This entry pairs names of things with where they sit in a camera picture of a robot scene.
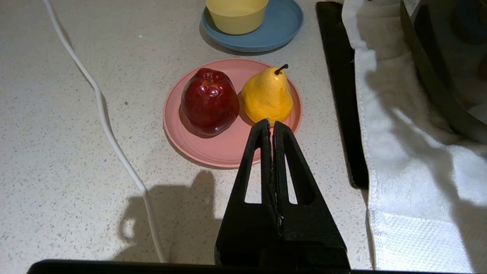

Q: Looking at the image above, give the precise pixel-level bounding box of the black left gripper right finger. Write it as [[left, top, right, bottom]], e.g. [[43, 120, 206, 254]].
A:
[[273, 121, 350, 269]]

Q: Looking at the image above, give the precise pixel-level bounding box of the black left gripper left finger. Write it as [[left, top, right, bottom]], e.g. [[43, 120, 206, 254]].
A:
[[214, 119, 282, 267]]

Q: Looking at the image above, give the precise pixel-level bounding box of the yellow bowl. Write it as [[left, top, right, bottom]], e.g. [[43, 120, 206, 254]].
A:
[[206, 0, 269, 35]]

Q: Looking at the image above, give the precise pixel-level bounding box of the black rice cooker body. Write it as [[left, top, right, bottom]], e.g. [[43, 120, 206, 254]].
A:
[[399, 0, 487, 144]]

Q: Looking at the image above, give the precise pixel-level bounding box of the pink plate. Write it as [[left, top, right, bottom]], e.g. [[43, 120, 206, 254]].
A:
[[163, 58, 303, 169]]

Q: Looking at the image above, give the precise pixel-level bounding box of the white towel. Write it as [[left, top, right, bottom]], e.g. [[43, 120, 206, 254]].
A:
[[341, 0, 487, 273]]

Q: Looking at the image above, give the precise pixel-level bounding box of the yellow pear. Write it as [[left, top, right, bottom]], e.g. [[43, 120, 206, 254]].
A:
[[242, 64, 294, 124]]

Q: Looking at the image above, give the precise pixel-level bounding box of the dark red apple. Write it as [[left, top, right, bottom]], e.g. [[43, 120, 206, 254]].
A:
[[181, 68, 240, 136]]

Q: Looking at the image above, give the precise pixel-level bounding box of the black flat mat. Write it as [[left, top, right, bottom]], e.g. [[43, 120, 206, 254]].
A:
[[316, 1, 369, 189]]

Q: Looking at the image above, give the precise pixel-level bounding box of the blue plate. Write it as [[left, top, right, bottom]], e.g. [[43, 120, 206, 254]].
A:
[[201, 0, 304, 53]]

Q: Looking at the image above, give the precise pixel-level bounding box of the white cable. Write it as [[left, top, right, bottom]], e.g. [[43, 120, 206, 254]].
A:
[[43, 0, 168, 263]]

